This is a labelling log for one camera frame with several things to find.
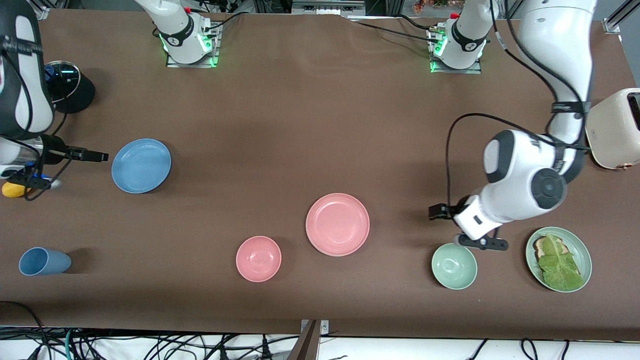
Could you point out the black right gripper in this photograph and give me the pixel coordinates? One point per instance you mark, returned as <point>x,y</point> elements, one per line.
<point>56,151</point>

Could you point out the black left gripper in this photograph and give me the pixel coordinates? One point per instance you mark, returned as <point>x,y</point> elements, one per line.
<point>446,210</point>

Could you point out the blue shallow bowl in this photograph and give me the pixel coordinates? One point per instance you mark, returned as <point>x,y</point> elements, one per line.
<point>141,166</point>

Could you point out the pink shallow bowl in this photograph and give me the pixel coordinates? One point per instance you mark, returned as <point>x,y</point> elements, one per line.
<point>337,225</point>

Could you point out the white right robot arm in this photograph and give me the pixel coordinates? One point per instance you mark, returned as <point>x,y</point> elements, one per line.
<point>175,30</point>

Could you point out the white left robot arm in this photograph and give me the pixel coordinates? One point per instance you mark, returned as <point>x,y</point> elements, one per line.
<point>525,170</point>

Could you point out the small deep green bowl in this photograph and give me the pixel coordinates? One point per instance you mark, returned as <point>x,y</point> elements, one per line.
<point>454,267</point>

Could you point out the glass lid with blue knob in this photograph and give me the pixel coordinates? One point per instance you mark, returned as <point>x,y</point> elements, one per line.
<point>67,80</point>

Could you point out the yellow lemon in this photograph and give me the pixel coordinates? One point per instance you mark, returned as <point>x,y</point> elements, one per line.
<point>11,191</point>

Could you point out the toasted bread slice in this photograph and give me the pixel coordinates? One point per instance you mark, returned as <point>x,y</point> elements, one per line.
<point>540,245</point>

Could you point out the blue plastic cup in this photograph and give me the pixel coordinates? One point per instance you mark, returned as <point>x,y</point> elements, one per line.
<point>45,261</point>

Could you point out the green lettuce leaf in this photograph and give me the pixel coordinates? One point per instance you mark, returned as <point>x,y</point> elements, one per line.
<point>560,267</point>

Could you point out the green plate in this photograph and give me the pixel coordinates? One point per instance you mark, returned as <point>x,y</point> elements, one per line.
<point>582,245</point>

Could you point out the small deep pink bowl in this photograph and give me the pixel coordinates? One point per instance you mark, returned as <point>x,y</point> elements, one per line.
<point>258,259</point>

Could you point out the dark beam under table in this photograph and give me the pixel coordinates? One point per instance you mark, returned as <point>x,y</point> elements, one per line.
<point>306,345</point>

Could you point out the beige toaster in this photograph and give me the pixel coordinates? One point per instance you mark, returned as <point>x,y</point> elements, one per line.
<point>612,130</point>

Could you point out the colourful background food items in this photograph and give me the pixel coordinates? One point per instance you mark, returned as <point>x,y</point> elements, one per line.
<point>435,5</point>

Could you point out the grey background device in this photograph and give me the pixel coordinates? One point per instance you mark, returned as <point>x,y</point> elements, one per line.
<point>327,7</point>

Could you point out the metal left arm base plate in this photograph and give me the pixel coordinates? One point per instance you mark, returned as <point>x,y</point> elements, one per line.
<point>475,70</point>

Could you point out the aluminium frame profile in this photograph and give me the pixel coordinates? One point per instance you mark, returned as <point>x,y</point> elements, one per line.
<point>617,20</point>
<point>42,12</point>

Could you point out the silver table edge bracket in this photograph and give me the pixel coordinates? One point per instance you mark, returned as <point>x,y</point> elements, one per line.
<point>324,327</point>

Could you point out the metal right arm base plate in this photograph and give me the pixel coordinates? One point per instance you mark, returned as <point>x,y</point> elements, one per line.
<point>214,50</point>

